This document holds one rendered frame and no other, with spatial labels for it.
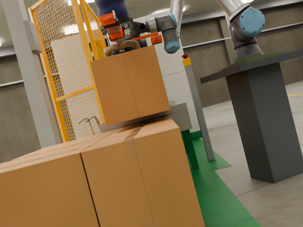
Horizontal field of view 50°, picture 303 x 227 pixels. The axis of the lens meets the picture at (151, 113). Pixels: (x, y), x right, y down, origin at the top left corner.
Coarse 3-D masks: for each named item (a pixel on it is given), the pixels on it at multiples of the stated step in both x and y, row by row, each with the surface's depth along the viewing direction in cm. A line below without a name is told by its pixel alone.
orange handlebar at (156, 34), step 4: (108, 16) 158; (112, 16) 158; (104, 20) 158; (108, 20) 158; (120, 32) 188; (156, 32) 226; (140, 36) 226; (144, 36) 226; (148, 36) 226; (156, 36) 233; (136, 40) 227; (156, 40) 248
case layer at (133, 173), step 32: (128, 128) 209; (160, 128) 140; (32, 160) 146; (64, 160) 125; (96, 160) 125; (128, 160) 125; (160, 160) 125; (0, 192) 126; (32, 192) 126; (64, 192) 126; (96, 192) 126; (128, 192) 125; (160, 192) 125; (192, 192) 125; (0, 224) 127; (32, 224) 126; (64, 224) 126; (96, 224) 126; (128, 224) 126; (160, 224) 125; (192, 224) 125
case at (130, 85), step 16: (144, 48) 191; (96, 64) 193; (112, 64) 192; (128, 64) 192; (144, 64) 192; (96, 80) 193; (112, 80) 193; (128, 80) 192; (144, 80) 192; (160, 80) 192; (112, 96) 193; (128, 96) 193; (144, 96) 193; (160, 96) 192; (112, 112) 194; (128, 112) 194; (144, 112) 193; (160, 112) 193
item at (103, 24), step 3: (102, 15) 159; (105, 15) 159; (108, 15) 159; (111, 15) 159; (99, 18) 159; (102, 18) 159; (114, 18) 159; (102, 21) 159; (108, 21) 159; (111, 21) 159; (114, 21) 159; (102, 24) 159; (105, 24) 159; (108, 24) 159; (111, 24) 161; (114, 24) 162; (105, 27) 164; (108, 27) 165; (111, 27) 167
